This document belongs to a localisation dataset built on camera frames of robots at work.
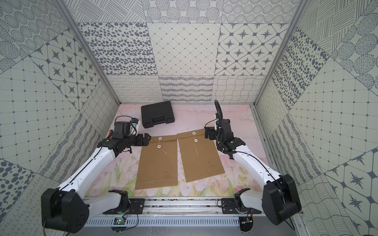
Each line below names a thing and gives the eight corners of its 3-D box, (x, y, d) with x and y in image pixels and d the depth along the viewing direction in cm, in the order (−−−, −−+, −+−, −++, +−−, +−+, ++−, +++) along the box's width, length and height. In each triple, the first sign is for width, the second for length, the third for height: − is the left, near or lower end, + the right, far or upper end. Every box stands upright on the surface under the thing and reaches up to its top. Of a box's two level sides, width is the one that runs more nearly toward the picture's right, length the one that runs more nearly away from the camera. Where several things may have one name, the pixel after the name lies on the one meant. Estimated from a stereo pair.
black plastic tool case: (144, 129, 105) (142, 124, 101) (142, 109, 118) (140, 104, 114) (175, 121, 109) (174, 117, 105) (170, 103, 122) (169, 98, 118)
